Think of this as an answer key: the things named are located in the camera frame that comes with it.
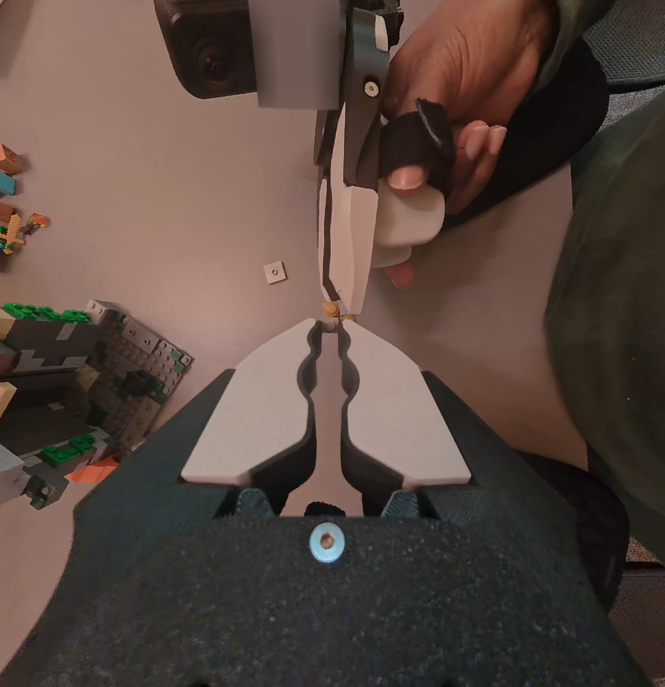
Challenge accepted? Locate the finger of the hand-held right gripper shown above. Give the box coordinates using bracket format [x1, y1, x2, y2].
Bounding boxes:
[331, 103, 380, 316]
[316, 176, 340, 303]

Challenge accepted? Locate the black wrist rest cushion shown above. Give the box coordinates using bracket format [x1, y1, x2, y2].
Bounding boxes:
[445, 38, 610, 229]

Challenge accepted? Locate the person's right forearm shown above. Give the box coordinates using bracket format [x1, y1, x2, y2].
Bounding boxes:
[534, 0, 587, 103]

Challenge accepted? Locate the person's right hand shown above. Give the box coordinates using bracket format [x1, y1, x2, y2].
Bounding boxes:
[381, 0, 559, 291]

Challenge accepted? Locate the small grey tan brick assembly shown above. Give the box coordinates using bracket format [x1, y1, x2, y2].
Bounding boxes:
[322, 302, 357, 333]

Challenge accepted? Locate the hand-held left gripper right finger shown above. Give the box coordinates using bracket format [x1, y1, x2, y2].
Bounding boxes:
[338, 322, 472, 513]

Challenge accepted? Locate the toy brick castle model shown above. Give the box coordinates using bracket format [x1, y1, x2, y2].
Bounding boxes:
[0, 299, 195, 511]

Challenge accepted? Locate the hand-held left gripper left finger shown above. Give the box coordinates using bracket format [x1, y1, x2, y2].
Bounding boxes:
[180, 319, 318, 513]

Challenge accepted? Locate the pile of colourful loose bricks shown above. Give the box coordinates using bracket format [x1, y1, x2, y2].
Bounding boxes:
[0, 140, 51, 273]

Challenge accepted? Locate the person's green sweatshirt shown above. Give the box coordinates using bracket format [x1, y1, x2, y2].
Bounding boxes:
[544, 81, 665, 564]

